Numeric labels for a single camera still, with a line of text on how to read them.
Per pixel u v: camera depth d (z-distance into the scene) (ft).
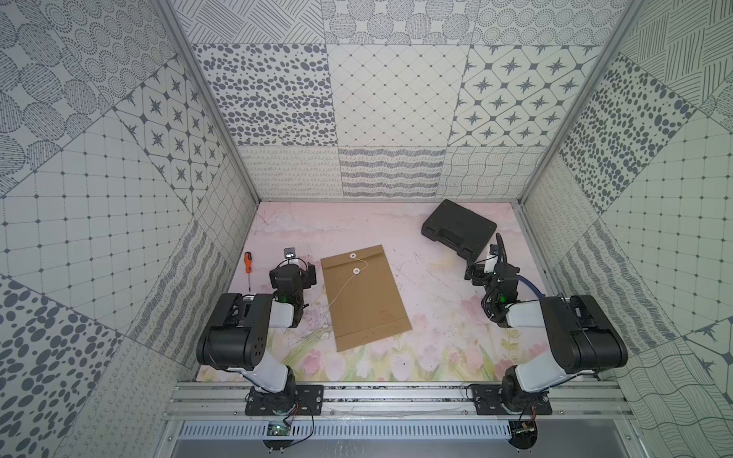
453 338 2.81
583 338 1.50
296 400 2.40
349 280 3.19
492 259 2.62
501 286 2.40
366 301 3.03
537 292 3.08
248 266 3.30
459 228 3.53
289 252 2.70
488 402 2.41
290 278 2.35
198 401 2.47
